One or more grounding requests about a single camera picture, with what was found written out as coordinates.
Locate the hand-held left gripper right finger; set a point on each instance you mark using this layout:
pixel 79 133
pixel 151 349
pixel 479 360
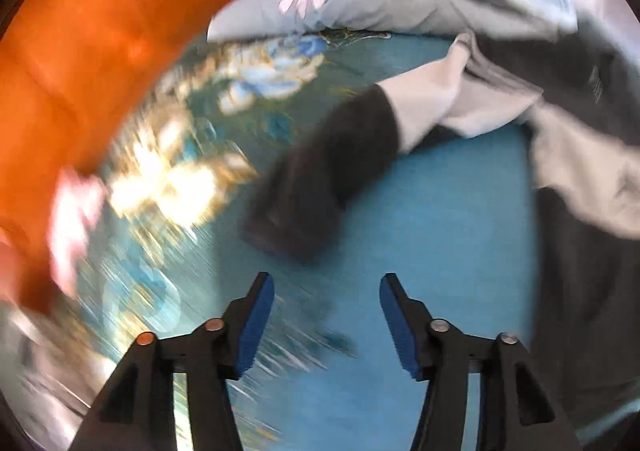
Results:
pixel 400 326

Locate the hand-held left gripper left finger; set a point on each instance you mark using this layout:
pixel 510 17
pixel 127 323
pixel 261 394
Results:
pixel 256 326

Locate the grey and black sweatshirt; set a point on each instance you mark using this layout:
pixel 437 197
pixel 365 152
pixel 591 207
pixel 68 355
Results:
pixel 590 251

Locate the blue floral bed sheet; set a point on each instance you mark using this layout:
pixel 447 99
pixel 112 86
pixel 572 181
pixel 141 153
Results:
pixel 440 231

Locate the pink cloth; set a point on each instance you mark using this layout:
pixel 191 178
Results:
pixel 75 226

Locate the orange wooden headboard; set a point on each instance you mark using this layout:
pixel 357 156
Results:
pixel 85 81

